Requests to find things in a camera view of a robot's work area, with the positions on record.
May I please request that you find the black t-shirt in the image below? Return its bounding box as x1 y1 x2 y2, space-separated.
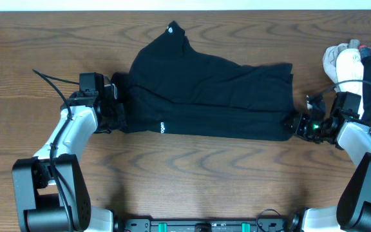
111 21 296 141

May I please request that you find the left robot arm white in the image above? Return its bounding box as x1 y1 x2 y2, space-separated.
12 84 119 231

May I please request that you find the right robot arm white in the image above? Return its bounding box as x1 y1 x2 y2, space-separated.
283 110 371 231

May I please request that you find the white crumpled garment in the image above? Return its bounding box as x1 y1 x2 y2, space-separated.
321 39 365 119

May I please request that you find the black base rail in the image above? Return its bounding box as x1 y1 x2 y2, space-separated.
113 209 301 232

